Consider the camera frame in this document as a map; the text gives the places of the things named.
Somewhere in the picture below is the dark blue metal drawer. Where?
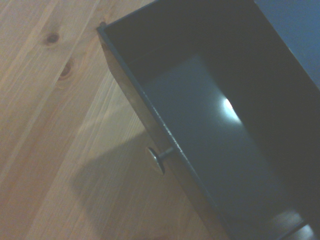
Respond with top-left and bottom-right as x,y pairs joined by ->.
96,0 -> 320,240

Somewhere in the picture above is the round metal drawer knob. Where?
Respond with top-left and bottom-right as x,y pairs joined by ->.
145,146 -> 175,175

